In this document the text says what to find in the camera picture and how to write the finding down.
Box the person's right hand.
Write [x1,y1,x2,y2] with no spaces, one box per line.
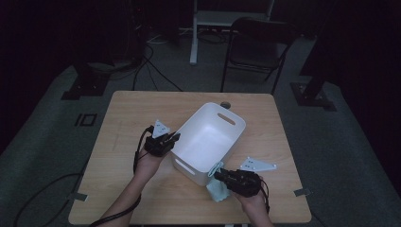
[234,188,270,216]

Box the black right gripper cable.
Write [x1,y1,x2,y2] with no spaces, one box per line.
[259,177,272,215]

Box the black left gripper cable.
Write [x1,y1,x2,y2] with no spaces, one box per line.
[89,125,156,227]

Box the black floor cable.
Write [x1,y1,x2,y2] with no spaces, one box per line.
[12,172,83,227]

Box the light blue cloth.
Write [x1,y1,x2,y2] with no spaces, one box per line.
[205,161,232,203]

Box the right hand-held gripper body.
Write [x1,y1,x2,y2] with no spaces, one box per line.
[224,156,278,199]

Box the white plastic basket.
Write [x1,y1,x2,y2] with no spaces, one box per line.
[169,101,247,187]

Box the grey tape strip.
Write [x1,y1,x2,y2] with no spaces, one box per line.
[293,187,313,198]
[67,192,89,202]

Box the black stand base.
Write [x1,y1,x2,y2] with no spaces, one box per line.
[289,80,338,113]
[61,61,112,101]

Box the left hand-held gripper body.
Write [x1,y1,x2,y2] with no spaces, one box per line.
[143,119,176,158]

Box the person's left hand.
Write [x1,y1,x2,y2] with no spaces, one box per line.
[133,148,166,183]

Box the bundle of black floor cables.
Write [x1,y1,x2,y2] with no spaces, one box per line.
[131,43,184,93]

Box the black folding chair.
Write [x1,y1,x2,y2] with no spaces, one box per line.
[219,17,299,96]

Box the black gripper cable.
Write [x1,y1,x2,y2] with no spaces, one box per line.
[259,177,272,215]
[89,125,156,227]

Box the white metal desk frame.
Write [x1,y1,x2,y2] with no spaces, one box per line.
[189,0,276,66]

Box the white floor cable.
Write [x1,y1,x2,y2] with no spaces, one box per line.
[147,33,173,45]

